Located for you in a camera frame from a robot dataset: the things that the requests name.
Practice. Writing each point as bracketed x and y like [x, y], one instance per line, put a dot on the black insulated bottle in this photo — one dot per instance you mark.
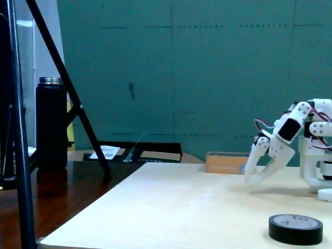
[51, 124]

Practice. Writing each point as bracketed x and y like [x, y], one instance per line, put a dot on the black flat frame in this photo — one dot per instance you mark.
[160, 147]

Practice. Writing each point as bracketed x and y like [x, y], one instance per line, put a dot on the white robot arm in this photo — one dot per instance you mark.
[308, 166]

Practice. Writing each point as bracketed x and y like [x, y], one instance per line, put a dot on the black tape roll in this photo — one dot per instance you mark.
[285, 234]

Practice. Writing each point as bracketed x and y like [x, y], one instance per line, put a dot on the black tripod stand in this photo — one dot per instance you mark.
[22, 166]

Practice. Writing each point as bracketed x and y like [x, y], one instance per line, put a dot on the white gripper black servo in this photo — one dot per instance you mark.
[278, 150]

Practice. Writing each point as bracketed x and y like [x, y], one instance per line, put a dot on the light wooden board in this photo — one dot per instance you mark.
[181, 207]

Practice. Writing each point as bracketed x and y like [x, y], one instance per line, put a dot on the white printed paper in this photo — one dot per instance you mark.
[109, 151]

